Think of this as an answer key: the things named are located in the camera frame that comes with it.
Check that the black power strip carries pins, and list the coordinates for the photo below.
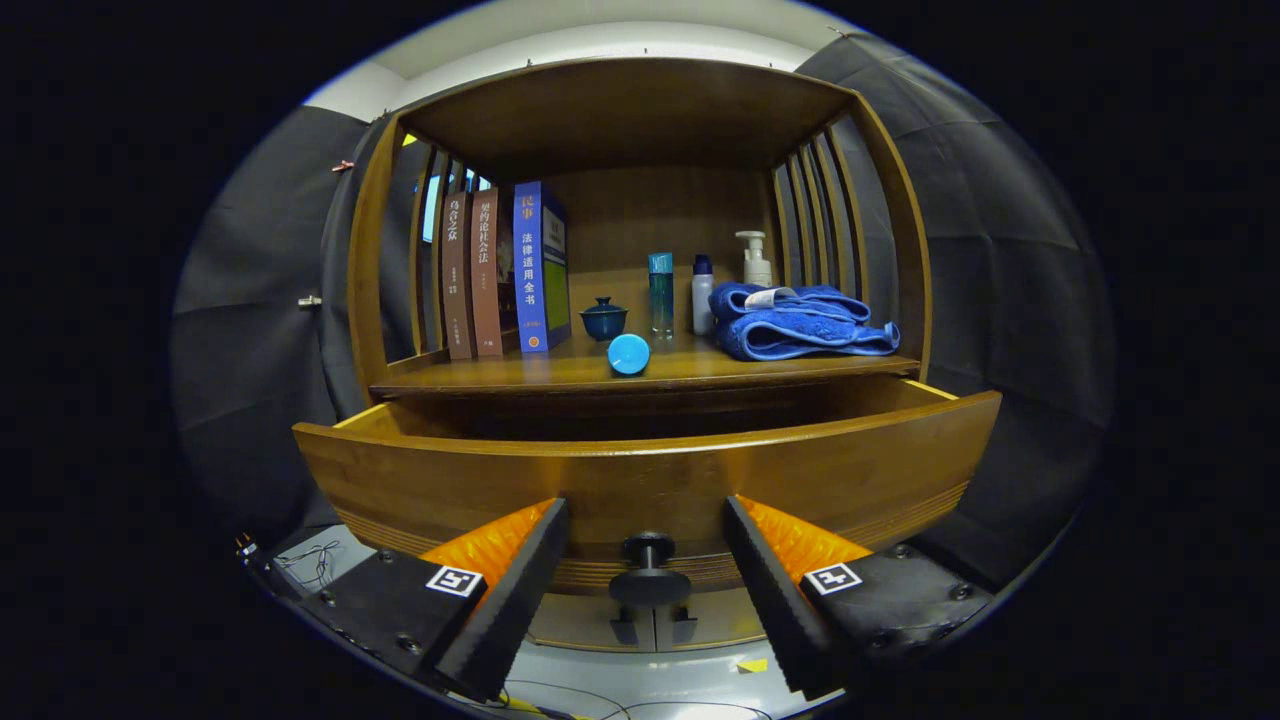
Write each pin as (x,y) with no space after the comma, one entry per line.
(262,568)

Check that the dark brown book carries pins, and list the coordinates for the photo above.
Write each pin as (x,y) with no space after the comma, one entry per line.
(457,280)

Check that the white bottle with blue cap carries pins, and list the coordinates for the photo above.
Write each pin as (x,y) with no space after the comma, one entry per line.
(702,300)

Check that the blue folded towel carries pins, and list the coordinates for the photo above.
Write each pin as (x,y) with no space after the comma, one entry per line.
(800,330)

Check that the blue book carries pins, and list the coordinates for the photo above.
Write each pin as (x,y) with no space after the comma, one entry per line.
(528,270)

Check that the wooden countertop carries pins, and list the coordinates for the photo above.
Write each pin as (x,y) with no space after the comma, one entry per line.
(560,370)

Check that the blue and white cosmetic tube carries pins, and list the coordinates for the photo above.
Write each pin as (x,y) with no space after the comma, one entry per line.
(629,355)

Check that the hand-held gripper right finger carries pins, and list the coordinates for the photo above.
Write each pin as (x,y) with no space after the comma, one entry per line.
(780,610)

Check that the wooden cabinet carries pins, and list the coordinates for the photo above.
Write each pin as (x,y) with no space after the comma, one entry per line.
(620,110)

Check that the white pump bottle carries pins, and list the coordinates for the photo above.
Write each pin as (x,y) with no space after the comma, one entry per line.
(756,265)

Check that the wooden drawer with black knob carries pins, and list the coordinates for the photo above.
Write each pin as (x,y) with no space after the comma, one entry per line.
(640,480)

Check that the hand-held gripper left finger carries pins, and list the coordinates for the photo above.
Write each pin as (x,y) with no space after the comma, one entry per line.
(505,610)

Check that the reddish brown book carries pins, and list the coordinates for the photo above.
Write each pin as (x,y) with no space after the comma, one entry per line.
(486,280)

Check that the teal glass bottle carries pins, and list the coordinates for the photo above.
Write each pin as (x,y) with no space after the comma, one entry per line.
(661,295)

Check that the blue lidded teacup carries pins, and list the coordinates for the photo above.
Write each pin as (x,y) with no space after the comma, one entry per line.
(604,320)

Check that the yellow tape piece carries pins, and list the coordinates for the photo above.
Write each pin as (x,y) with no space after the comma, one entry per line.
(752,665)

